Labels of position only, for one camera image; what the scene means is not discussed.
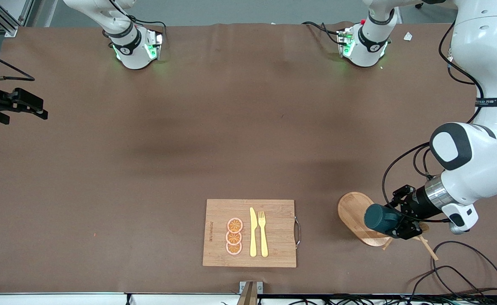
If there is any teal cup yellow inside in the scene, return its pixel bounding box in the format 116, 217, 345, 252
364, 203, 403, 237

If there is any wooden mug tree stand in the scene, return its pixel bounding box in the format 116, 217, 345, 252
338, 192, 439, 261

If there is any bamboo cutting board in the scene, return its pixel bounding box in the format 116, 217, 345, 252
202, 199, 302, 268

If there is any yellow plastic fork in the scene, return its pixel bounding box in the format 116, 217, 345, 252
258, 211, 269, 258

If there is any table cover sheet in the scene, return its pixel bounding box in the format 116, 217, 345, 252
0, 21, 497, 295

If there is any yellow plastic knife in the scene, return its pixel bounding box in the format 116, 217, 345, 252
249, 207, 258, 258

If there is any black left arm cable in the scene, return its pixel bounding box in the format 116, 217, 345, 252
382, 21, 485, 223

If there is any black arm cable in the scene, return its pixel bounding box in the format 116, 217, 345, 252
382, 21, 485, 223
0, 44, 35, 82

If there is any black looped cable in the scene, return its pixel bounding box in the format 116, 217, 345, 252
408, 265, 492, 303
432, 241, 497, 305

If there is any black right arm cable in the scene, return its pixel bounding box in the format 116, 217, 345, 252
0, 44, 35, 82

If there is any aluminium frame profile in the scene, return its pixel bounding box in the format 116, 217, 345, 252
0, 0, 35, 38

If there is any black right base cable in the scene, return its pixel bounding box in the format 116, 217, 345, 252
104, 0, 167, 43

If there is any black base cable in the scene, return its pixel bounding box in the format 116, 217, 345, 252
104, 0, 167, 43
301, 21, 342, 45

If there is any metal bracket with wooden post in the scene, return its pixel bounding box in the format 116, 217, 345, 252
238, 281, 263, 305

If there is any black left base cable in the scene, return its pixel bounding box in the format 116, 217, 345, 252
301, 21, 342, 45

